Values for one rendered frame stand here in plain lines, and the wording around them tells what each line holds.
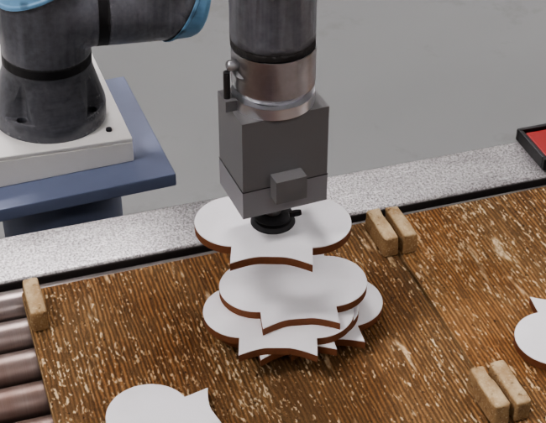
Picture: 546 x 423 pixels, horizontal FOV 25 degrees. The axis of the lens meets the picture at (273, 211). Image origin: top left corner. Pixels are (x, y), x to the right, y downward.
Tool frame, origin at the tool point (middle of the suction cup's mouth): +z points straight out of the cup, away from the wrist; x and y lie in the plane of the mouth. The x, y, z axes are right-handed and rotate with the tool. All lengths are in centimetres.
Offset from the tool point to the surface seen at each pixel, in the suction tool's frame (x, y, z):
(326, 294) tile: -2.2, 4.9, 8.0
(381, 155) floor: 147, 90, 107
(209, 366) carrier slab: -2.7, -7.9, 13.0
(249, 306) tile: -1.1, -3.0, 8.0
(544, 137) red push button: 22, 46, 14
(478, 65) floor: 179, 137, 107
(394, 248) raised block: 6.1, 17.0, 11.7
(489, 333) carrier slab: -8.9, 20.5, 13.0
